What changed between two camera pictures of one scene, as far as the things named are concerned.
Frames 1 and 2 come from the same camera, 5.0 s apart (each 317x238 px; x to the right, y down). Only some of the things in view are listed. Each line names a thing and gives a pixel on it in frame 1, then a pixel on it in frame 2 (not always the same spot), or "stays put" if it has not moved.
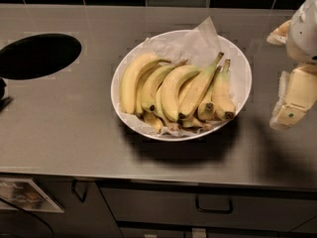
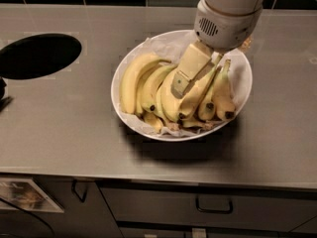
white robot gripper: (304, 34) -> (227, 29)
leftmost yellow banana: (129, 77) stays put
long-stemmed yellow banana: (197, 88) stays put
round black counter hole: (38, 56) stays put
